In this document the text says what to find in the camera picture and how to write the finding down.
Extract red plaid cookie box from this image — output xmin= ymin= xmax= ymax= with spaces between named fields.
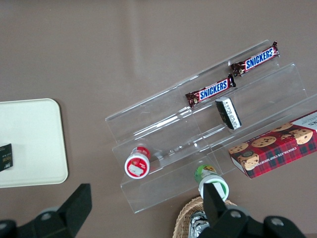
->
xmin=228 ymin=110 xmax=317 ymax=179

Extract green lidded small bottle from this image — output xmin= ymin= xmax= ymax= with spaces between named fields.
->
xmin=193 ymin=164 xmax=229 ymax=201

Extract small black white box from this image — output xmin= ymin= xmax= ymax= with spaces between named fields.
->
xmin=214 ymin=97 xmax=242 ymax=131

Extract red lidded small bottle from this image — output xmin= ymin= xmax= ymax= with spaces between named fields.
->
xmin=124 ymin=145 xmax=151 ymax=179

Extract clear acrylic tiered stand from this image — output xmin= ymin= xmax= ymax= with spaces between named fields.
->
xmin=105 ymin=39 xmax=317 ymax=214

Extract Snickers chocolate bar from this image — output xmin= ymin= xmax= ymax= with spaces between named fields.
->
xmin=230 ymin=41 xmax=280 ymax=77
xmin=185 ymin=73 xmax=237 ymax=108

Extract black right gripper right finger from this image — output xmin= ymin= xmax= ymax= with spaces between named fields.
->
xmin=200 ymin=183 xmax=308 ymax=238

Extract cream plastic tray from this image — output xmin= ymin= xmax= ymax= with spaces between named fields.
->
xmin=0 ymin=98 xmax=69 ymax=188

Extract woven wicker basket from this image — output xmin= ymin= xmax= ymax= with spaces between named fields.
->
xmin=175 ymin=196 xmax=239 ymax=238

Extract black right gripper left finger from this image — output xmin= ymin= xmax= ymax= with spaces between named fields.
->
xmin=0 ymin=183 xmax=93 ymax=238

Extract black snack packet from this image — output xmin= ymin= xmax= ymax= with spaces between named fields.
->
xmin=0 ymin=143 xmax=14 ymax=173

